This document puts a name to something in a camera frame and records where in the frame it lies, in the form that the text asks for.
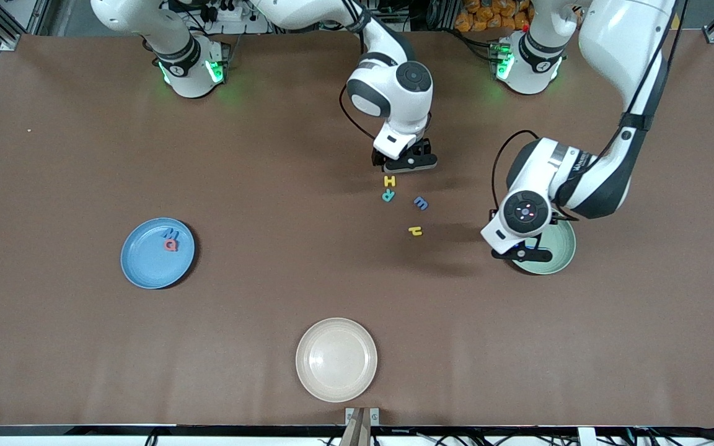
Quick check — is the blue plate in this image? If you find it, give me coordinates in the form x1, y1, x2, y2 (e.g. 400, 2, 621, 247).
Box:
120, 217, 196, 290

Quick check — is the beige plate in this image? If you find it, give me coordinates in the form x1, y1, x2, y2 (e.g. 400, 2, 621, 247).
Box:
296, 318, 377, 403

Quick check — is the white power strip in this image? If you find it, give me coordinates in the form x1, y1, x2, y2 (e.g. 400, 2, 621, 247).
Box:
202, 3, 265, 35

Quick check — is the green plate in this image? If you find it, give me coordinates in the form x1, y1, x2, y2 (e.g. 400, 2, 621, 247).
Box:
509, 218, 576, 275

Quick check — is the orange packets pile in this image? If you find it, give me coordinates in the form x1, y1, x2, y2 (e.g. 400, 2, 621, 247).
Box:
454, 0, 534, 33

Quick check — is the metal table edge bracket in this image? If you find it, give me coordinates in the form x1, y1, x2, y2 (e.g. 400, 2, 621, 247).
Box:
345, 407, 380, 427

